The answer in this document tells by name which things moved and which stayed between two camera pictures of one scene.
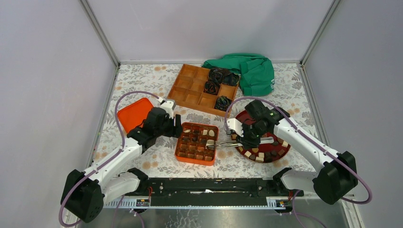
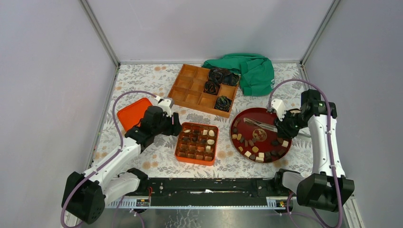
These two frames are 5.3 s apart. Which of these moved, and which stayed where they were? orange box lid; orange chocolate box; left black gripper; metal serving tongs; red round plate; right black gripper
Moved: right black gripper; metal serving tongs
Stayed: orange box lid; left black gripper; red round plate; orange chocolate box
